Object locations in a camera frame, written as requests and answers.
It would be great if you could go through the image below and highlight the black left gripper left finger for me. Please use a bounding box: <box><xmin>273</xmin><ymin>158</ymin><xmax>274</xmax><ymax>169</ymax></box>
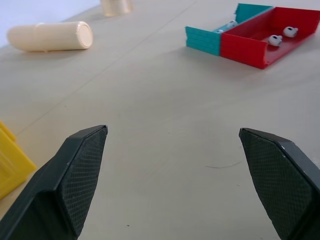
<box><xmin>0</xmin><ymin>124</ymin><xmax>109</xmax><ymax>240</ymax></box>

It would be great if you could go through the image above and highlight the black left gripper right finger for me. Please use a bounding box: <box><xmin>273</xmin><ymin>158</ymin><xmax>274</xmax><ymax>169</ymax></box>
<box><xmin>238</xmin><ymin>127</ymin><xmax>320</xmax><ymax>240</ymax></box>

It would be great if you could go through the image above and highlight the yellow plastic tray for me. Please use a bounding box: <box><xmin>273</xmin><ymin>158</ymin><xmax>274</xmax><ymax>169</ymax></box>
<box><xmin>0</xmin><ymin>120</ymin><xmax>38</xmax><ymax>200</ymax></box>

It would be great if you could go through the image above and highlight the cream cylinder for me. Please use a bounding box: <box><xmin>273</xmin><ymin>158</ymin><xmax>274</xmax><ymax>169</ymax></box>
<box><xmin>100</xmin><ymin>0</ymin><xmax>135</xmax><ymax>18</ymax></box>
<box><xmin>6</xmin><ymin>21</ymin><xmax>94</xmax><ymax>53</ymax></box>

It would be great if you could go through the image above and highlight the red plastic tray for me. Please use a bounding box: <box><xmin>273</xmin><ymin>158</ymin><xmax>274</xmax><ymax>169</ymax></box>
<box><xmin>219</xmin><ymin>6</ymin><xmax>320</xmax><ymax>70</ymax></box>

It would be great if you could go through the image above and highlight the teal plastic tray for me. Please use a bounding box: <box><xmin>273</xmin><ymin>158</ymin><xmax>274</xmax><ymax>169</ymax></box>
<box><xmin>184</xmin><ymin>3</ymin><xmax>275</xmax><ymax>56</ymax></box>

